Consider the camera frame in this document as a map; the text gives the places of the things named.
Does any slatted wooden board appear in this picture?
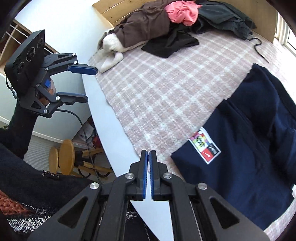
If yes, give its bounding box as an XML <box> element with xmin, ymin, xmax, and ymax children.
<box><xmin>92</xmin><ymin>0</ymin><xmax>167</xmax><ymax>29</ymax></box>

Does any navy blue shirt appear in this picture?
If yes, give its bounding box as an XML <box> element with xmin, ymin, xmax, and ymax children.
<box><xmin>171</xmin><ymin>63</ymin><xmax>296</xmax><ymax>231</ymax></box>

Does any wooden shelf rack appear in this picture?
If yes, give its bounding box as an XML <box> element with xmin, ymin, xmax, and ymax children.
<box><xmin>0</xmin><ymin>20</ymin><xmax>58</xmax><ymax>77</ymax></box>

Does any pink garment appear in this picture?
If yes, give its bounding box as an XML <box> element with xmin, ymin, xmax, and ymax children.
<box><xmin>164</xmin><ymin>0</ymin><xmax>202</xmax><ymax>26</ymax></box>

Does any white garment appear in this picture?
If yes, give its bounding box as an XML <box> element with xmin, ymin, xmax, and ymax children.
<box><xmin>94</xmin><ymin>32</ymin><xmax>124</xmax><ymax>74</ymax></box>

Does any round wooden stool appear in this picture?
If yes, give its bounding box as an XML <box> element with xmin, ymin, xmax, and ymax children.
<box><xmin>48</xmin><ymin>146</ymin><xmax>59</xmax><ymax>174</ymax></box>
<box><xmin>59</xmin><ymin>139</ymin><xmax>75</xmax><ymax>176</ymax></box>

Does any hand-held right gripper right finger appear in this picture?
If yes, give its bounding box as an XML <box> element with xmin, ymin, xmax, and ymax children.
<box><xmin>148</xmin><ymin>150</ymin><xmax>270</xmax><ymax>241</ymax></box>

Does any black cord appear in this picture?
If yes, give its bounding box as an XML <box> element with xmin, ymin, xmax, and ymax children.
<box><xmin>248</xmin><ymin>37</ymin><xmax>270</xmax><ymax>63</ymax></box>

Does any person's black clothing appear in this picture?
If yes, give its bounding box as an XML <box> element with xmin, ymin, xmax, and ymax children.
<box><xmin>0</xmin><ymin>127</ymin><xmax>148</xmax><ymax>241</ymax></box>

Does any large wooden board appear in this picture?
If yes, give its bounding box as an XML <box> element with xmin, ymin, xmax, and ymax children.
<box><xmin>250</xmin><ymin>7</ymin><xmax>278</xmax><ymax>43</ymax></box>

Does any orange knit scarf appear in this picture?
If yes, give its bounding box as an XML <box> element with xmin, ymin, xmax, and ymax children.
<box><xmin>0</xmin><ymin>190</ymin><xmax>35</xmax><ymax>218</ymax></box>

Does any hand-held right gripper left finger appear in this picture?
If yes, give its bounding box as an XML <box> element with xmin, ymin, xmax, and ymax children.
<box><xmin>27</xmin><ymin>149</ymin><xmax>148</xmax><ymax>241</ymax></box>

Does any pink plaid blanket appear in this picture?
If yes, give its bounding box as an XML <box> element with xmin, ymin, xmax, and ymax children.
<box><xmin>89</xmin><ymin>30</ymin><xmax>296</xmax><ymax>241</ymax></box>

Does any dark grey garment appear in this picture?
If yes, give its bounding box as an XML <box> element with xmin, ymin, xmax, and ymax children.
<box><xmin>196</xmin><ymin>0</ymin><xmax>257</xmax><ymax>40</ymax></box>

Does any person's left hand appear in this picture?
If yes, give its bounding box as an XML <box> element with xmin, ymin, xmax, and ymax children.
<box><xmin>38</xmin><ymin>78</ymin><xmax>57</xmax><ymax>106</ymax></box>

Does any person's left forearm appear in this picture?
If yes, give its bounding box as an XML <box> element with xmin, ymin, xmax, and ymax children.
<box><xmin>0</xmin><ymin>102</ymin><xmax>38</xmax><ymax>160</ymax></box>

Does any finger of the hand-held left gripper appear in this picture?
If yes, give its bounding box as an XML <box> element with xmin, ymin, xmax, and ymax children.
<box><xmin>30</xmin><ymin>84</ymin><xmax>89</xmax><ymax>119</ymax></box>
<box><xmin>43</xmin><ymin>53</ymin><xmax>98</xmax><ymax>76</ymax></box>

